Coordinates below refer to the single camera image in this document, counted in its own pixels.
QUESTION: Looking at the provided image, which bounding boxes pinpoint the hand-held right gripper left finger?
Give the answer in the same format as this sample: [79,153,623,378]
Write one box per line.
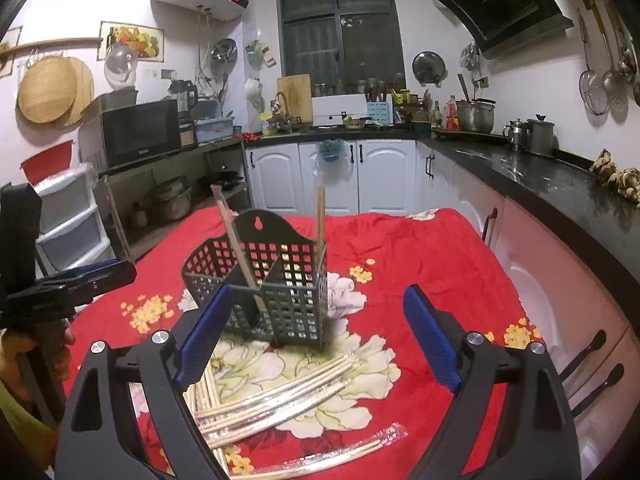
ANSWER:
[54,285,236,480]

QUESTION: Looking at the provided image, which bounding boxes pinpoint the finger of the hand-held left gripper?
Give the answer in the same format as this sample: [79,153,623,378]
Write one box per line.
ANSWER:
[5,261,138,322]
[47,259,122,281]

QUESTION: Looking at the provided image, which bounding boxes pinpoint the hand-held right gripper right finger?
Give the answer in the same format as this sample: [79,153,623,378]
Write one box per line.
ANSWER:
[402,285,583,480]

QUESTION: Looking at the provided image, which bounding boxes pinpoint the pile of chopsticks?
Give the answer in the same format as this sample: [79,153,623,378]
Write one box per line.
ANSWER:
[182,352,368,476]

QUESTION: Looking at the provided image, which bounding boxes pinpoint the dark green plastic utensil basket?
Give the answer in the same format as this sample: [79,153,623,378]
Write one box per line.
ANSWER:
[181,209,330,348]

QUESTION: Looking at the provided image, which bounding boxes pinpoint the chopstick pair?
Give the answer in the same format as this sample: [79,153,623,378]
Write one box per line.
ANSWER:
[257,422,407,477]
[210,184,268,318]
[314,185,327,248]

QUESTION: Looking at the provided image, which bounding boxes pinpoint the person's left forearm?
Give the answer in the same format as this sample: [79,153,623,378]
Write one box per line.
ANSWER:
[0,380,57,473]

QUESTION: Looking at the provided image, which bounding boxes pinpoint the person's left hand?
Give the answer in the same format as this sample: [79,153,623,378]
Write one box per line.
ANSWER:
[0,322,77,401]

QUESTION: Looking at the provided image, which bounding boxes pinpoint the white plastic drawer unit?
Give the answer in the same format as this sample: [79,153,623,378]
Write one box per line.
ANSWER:
[32,162,113,278]

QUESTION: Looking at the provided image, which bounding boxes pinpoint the red plastic basin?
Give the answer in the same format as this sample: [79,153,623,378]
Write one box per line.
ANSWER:
[20,140,76,186]

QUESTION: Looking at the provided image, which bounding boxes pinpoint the red floral blanket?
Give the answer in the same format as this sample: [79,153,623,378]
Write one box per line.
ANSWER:
[62,207,551,480]

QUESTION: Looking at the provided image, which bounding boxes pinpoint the old metal pot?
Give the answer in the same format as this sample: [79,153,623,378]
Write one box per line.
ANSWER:
[150,176,193,222]

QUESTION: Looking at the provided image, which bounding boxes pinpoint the black microwave oven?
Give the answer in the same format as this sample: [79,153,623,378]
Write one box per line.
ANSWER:
[77,99,183,173]

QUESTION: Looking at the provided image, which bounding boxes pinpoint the long white base cabinet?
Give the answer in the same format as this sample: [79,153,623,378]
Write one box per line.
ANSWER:
[415,142,640,466]

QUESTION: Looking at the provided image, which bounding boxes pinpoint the round bamboo tray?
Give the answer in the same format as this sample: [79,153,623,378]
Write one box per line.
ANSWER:
[17,55,78,125]

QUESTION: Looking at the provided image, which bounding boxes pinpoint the round wooden board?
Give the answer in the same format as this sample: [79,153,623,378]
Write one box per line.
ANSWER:
[62,56,96,128]

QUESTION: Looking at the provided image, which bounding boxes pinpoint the metal baking pan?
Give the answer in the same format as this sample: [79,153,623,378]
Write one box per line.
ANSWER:
[80,89,139,121]

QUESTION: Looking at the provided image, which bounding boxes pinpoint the metal shelf rack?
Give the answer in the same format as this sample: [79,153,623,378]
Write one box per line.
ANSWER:
[97,137,251,261]

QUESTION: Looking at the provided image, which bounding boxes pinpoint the blue plastic dish bin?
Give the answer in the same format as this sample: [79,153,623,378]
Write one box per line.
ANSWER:
[192,115,236,143]

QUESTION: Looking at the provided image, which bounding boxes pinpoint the black electric kettle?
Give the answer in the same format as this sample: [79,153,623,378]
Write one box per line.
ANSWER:
[167,79,199,113]

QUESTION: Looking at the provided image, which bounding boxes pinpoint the glass pot lid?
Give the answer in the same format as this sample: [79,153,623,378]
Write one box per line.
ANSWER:
[104,42,139,86]

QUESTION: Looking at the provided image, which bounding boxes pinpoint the black countertop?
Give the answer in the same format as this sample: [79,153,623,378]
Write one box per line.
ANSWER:
[240,127,640,306]

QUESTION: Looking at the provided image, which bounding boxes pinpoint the blue hanging basket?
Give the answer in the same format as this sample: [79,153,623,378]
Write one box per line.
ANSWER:
[318,139,346,163]

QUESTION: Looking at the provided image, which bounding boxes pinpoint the small steel kettle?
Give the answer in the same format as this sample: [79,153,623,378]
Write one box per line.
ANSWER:
[502,119,528,151]

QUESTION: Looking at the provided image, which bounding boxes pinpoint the white plastic jug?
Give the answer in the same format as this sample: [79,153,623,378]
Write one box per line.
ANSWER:
[245,77,264,111]

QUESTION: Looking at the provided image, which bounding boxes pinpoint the large steel pot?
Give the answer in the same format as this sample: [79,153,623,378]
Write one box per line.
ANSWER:
[455,99,497,134]

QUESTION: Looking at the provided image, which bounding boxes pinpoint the steel canister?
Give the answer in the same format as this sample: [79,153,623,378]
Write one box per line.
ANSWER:
[525,114,556,157]

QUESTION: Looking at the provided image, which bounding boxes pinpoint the blue utensil holder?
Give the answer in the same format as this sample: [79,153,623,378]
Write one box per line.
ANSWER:
[366,101,394,126]

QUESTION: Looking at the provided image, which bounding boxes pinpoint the kitchen faucet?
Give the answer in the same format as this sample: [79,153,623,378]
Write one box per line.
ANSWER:
[272,91,291,131]

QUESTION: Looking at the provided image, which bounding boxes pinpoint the ginger roots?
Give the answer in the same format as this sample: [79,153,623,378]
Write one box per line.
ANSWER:
[589,149,640,205]

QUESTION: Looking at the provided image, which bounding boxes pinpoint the white countertop appliance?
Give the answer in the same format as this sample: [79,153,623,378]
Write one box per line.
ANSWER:
[311,94,371,128]

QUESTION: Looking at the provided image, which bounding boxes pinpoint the wooden cutting board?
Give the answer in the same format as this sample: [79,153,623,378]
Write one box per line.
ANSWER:
[276,74,313,131]

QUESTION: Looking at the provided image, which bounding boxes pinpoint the dark pot lid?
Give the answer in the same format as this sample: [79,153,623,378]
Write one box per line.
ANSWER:
[411,51,447,86]

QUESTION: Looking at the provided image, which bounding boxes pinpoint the steel mesh strainer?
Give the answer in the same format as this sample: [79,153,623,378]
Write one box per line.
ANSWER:
[577,7,611,116]

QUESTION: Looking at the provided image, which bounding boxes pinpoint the steel ladle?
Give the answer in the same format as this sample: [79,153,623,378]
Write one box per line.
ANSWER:
[592,0,623,93]

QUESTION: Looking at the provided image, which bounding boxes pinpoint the dark window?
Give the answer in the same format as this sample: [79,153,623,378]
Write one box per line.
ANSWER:
[276,0,407,86]

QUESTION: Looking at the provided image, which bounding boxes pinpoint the black range hood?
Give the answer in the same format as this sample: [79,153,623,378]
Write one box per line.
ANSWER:
[429,0,575,61]

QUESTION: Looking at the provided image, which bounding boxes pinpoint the wooden wall rail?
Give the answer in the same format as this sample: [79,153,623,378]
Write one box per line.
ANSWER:
[0,36,103,56]

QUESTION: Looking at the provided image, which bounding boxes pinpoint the fruit wall picture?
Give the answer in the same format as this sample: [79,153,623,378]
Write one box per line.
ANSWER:
[97,21,166,63]

